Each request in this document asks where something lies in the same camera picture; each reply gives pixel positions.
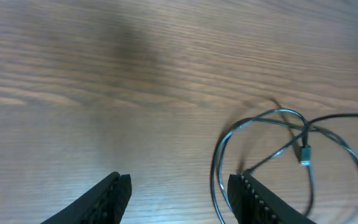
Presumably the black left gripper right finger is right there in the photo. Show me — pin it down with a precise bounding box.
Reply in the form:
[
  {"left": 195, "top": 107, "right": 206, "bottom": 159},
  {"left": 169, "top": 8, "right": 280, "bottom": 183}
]
[{"left": 227, "top": 172, "right": 315, "bottom": 224}]

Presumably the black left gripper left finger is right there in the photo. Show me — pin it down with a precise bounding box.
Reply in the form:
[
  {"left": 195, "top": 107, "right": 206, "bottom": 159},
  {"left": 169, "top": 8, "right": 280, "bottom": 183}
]
[{"left": 42, "top": 172, "right": 132, "bottom": 224}]

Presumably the black usb cable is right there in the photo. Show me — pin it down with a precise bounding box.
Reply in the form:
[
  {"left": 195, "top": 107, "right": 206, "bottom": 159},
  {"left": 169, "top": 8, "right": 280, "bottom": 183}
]
[
  {"left": 209, "top": 108, "right": 316, "bottom": 224},
  {"left": 247, "top": 112, "right": 358, "bottom": 224}
]

